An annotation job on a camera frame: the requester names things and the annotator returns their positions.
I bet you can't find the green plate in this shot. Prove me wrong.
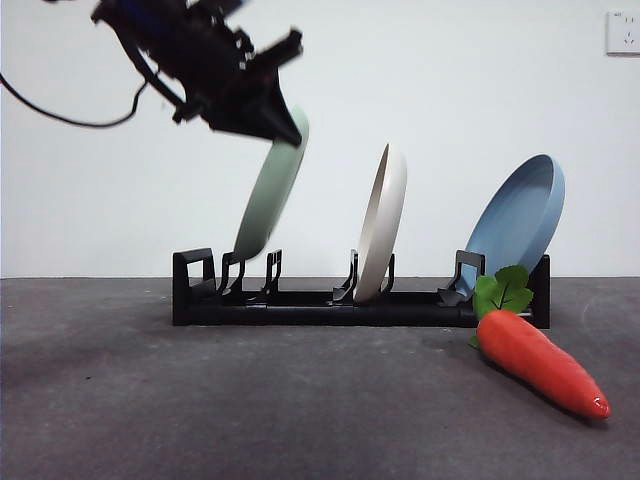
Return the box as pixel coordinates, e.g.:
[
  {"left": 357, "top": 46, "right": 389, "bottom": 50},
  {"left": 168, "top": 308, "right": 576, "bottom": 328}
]
[{"left": 232, "top": 105, "right": 311, "bottom": 261}]

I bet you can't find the orange carrot with green leaves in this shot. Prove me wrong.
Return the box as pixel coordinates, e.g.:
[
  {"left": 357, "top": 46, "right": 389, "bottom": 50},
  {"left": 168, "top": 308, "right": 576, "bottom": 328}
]
[{"left": 467, "top": 265, "right": 612, "bottom": 420}]

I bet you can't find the beige plate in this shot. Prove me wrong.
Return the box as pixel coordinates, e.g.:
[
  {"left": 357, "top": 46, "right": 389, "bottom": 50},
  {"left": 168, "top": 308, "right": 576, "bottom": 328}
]
[{"left": 352, "top": 143, "right": 409, "bottom": 304}]

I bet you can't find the black plate rack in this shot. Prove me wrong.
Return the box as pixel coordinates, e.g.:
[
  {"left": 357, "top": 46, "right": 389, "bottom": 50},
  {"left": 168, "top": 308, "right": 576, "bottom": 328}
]
[{"left": 171, "top": 247, "right": 552, "bottom": 330}]

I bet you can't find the blue plate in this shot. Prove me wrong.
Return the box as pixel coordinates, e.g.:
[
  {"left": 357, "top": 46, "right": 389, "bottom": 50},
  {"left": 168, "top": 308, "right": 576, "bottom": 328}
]
[{"left": 458, "top": 153, "right": 567, "bottom": 300}]

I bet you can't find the black cable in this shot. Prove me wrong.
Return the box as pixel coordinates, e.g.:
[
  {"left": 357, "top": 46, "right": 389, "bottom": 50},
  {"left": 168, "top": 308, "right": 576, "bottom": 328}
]
[
  {"left": 119, "top": 34, "right": 189, "bottom": 109},
  {"left": 0, "top": 72, "right": 149, "bottom": 128}
]

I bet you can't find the white wall socket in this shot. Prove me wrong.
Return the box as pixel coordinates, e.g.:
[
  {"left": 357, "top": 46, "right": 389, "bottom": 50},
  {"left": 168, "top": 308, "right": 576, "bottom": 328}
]
[{"left": 606, "top": 10, "right": 640, "bottom": 56}]

